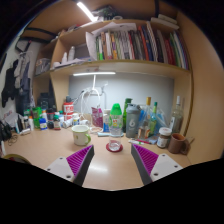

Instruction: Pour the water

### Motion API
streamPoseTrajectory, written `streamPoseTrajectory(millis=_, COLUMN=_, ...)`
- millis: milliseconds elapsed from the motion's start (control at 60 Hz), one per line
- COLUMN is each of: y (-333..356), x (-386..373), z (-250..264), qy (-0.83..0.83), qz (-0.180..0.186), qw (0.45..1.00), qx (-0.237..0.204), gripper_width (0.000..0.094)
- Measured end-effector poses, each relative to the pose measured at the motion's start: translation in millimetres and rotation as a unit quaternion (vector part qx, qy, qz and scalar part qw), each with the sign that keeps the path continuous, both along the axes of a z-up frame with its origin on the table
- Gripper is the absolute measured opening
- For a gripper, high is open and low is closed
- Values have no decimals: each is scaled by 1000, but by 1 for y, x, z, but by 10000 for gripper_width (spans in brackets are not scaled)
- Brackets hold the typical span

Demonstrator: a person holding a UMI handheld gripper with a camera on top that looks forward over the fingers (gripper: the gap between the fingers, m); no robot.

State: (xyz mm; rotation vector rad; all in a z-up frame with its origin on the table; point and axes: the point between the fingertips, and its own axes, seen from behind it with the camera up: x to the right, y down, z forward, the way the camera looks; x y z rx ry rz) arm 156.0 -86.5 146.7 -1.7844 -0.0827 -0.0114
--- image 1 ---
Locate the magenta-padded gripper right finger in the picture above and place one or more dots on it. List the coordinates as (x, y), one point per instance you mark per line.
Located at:
(148, 161)

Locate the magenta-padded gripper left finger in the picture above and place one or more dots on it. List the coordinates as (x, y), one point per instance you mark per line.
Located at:
(78, 161)

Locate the clear green-topped drink bottle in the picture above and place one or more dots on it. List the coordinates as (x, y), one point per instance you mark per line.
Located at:
(115, 123)

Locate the brown jar with white lid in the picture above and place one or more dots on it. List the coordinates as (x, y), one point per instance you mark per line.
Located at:
(163, 137)

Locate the flat round red coaster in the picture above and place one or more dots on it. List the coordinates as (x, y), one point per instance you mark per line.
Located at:
(108, 148)

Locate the brown mug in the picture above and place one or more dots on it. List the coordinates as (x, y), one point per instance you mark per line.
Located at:
(176, 143)

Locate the yellow-capped clear bottle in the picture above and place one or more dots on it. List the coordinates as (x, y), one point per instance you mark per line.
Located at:
(144, 120)

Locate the slim green glass bottle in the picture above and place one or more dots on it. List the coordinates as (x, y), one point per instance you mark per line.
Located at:
(153, 120)

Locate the grey shaker bottle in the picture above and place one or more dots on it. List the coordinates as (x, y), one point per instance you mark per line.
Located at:
(133, 121)

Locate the small brown bottle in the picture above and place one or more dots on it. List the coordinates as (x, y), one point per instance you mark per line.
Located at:
(57, 122)

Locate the blue and white carton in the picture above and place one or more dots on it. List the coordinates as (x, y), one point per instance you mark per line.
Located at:
(106, 123)

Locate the magenta foil pouch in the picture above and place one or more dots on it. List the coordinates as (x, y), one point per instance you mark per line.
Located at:
(97, 117)

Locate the red and white canister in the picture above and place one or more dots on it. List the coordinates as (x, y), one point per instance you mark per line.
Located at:
(68, 111)

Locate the white bottle with blue label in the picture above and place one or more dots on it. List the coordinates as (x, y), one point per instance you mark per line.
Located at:
(43, 124)

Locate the tall clear glass bottle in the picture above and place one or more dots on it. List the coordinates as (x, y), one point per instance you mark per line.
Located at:
(176, 116)

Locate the dark green glass bottle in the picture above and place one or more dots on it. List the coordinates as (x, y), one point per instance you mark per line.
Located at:
(126, 110)

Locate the green plastic bottle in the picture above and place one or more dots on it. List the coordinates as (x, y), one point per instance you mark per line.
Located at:
(36, 116)

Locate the white under-shelf light bar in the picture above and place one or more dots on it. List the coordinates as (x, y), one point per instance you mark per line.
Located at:
(94, 73)

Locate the hanging dark clothes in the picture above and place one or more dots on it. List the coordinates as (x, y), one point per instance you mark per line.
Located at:
(16, 83)

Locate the wooden shelf unit with books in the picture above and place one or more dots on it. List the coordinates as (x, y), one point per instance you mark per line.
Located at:
(140, 43)

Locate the white ceiling light bar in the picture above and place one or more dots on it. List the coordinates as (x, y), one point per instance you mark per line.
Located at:
(85, 11)

